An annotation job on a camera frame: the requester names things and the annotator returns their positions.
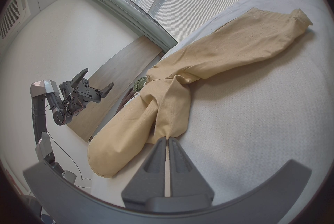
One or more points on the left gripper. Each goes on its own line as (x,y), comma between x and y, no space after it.
(87,91)

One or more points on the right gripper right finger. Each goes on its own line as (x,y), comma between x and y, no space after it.
(193,189)

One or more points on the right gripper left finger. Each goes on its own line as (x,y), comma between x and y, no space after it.
(142,191)

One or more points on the tan shorts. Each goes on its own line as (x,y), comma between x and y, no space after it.
(208,55)

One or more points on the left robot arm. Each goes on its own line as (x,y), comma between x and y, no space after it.
(39,113)

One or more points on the bed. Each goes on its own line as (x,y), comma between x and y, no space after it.
(261,126)

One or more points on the brown garment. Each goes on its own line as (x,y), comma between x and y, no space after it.
(125,100)

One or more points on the green garment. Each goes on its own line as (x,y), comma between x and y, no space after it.
(139,84)

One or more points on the grey-green curtain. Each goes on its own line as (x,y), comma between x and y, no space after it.
(125,8)

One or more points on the white ceiling air vent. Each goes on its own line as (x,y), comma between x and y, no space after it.
(13,14)

